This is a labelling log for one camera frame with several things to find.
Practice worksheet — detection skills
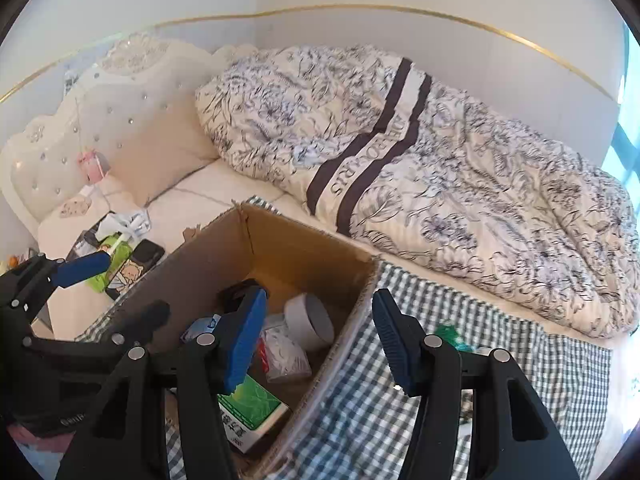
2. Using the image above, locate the white tape roll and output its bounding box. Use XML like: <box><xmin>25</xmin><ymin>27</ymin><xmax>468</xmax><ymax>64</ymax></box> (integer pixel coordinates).
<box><xmin>284</xmin><ymin>292</ymin><xmax>335</xmax><ymax>352</ymax></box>

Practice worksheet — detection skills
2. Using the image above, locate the plastic bag of cups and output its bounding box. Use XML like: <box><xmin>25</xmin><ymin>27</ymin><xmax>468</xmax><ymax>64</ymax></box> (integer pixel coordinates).
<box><xmin>257</xmin><ymin>327</ymin><xmax>312</xmax><ymax>385</ymax></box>

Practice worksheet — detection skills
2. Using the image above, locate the cream bed mattress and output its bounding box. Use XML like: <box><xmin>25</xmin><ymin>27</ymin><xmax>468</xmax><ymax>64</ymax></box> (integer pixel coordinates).
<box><xmin>37</xmin><ymin>160</ymin><xmax>636</xmax><ymax>461</ymax></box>

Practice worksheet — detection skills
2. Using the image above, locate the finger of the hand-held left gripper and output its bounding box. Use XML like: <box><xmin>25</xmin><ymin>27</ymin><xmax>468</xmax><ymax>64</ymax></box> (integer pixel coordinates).
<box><xmin>22</xmin><ymin>300</ymin><xmax>171</xmax><ymax>356</ymax></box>
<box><xmin>10</xmin><ymin>252</ymin><xmax>111</xmax><ymax>321</ymax></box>

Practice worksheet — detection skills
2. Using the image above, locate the green white carton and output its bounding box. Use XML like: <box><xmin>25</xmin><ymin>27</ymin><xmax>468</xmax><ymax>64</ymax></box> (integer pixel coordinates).
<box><xmin>217</xmin><ymin>375</ymin><xmax>291</xmax><ymax>456</ymax></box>

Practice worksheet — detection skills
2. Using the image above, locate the floral cream quilt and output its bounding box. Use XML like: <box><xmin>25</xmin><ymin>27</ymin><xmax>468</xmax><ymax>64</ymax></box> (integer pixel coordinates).
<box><xmin>194</xmin><ymin>44</ymin><xmax>640</xmax><ymax>339</ymax></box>

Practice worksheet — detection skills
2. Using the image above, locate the grey checked cloth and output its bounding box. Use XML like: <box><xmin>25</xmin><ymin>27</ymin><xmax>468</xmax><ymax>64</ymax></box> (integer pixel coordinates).
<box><xmin>75</xmin><ymin>195</ymin><xmax>613</xmax><ymax>480</ymax></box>

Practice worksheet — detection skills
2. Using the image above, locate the black phone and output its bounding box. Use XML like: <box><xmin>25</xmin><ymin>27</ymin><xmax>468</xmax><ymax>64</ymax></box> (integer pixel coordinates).
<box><xmin>132</xmin><ymin>239</ymin><xmax>166</xmax><ymax>276</ymax></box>

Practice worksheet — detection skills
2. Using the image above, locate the black ring-shaped object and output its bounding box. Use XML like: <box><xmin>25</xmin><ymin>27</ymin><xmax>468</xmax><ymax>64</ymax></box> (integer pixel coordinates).
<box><xmin>217</xmin><ymin>280</ymin><xmax>261</xmax><ymax>318</ymax></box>

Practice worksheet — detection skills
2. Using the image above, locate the blue curtain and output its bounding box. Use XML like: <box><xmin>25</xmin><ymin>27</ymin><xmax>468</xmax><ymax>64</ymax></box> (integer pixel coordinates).
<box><xmin>600</xmin><ymin>25</ymin><xmax>640</xmax><ymax>191</ymax></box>

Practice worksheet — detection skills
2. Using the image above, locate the white crumpled plastic bag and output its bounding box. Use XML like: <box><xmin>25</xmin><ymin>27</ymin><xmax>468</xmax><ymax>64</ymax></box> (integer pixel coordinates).
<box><xmin>95</xmin><ymin>210</ymin><xmax>151</xmax><ymax>241</ymax></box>

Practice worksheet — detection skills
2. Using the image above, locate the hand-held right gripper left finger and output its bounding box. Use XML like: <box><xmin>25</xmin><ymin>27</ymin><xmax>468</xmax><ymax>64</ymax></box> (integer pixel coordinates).
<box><xmin>55</xmin><ymin>286</ymin><xmax>269</xmax><ymax>480</ymax></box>

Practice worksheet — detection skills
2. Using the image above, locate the green foil wrapper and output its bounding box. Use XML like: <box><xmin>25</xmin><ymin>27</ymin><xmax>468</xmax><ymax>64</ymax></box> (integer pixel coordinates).
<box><xmin>434</xmin><ymin>324</ymin><xmax>473</xmax><ymax>356</ymax></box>

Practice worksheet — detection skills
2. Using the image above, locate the green cartoon tissue pack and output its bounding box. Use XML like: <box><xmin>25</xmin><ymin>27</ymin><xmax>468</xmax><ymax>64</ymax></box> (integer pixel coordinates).
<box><xmin>82</xmin><ymin>237</ymin><xmax>143</xmax><ymax>298</ymax></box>

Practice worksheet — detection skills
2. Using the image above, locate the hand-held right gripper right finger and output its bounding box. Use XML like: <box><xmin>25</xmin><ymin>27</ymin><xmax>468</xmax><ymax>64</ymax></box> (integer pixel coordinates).
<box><xmin>371</xmin><ymin>288</ymin><xmax>581</xmax><ymax>480</ymax></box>

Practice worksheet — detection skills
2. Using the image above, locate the cream pillow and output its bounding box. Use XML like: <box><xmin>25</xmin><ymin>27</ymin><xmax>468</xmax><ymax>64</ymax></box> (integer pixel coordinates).
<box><xmin>107</xmin><ymin>105</ymin><xmax>221</xmax><ymax>208</ymax></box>

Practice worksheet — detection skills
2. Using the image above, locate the cream tufted headboard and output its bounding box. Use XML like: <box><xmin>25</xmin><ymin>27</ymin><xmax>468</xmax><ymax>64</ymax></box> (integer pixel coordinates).
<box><xmin>0</xmin><ymin>32</ymin><xmax>261</xmax><ymax>241</ymax></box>

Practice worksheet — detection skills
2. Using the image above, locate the cardboard box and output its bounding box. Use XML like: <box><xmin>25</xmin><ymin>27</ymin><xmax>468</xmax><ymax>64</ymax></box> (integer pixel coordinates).
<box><xmin>107</xmin><ymin>201</ymin><xmax>383</xmax><ymax>480</ymax></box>

